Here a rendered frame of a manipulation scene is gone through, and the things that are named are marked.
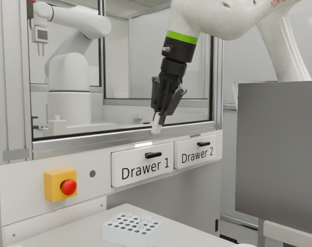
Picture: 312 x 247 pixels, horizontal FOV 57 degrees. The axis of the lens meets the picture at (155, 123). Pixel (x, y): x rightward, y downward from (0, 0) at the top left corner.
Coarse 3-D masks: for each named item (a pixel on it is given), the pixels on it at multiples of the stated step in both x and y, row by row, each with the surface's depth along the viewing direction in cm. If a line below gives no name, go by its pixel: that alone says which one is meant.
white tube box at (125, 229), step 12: (120, 216) 74; (132, 216) 74; (108, 228) 67; (120, 228) 67; (132, 228) 67; (144, 228) 67; (156, 228) 67; (108, 240) 68; (120, 240) 66; (132, 240) 64; (144, 240) 63; (156, 240) 67
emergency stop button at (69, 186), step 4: (68, 180) 71; (72, 180) 72; (64, 184) 70; (68, 184) 71; (72, 184) 71; (76, 184) 73; (64, 188) 70; (68, 188) 71; (72, 188) 72; (64, 192) 70; (68, 192) 71; (72, 192) 72
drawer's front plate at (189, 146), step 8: (208, 136) 128; (176, 144) 112; (184, 144) 114; (192, 144) 119; (176, 152) 112; (184, 152) 115; (192, 152) 119; (200, 152) 124; (208, 152) 128; (176, 160) 112; (184, 160) 115; (200, 160) 124; (176, 168) 113
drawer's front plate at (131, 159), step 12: (168, 144) 107; (120, 156) 90; (132, 156) 94; (144, 156) 98; (168, 156) 108; (120, 168) 90; (132, 168) 94; (144, 168) 98; (156, 168) 103; (168, 168) 108; (120, 180) 91; (132, 180) 94
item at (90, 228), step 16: (112, 208) 88; (128, 208) 88; (80, 224) 77; (96, 224) 77; (176, 224) 77; (32, 240) 68; (48, 240) 68; (64, 240) 68; (80, 240) 68; (96, 240) 68; (160, 240) 68; (176, 240) 68; (192, 240) 68; (208, 240) 68; (224, 240) 68
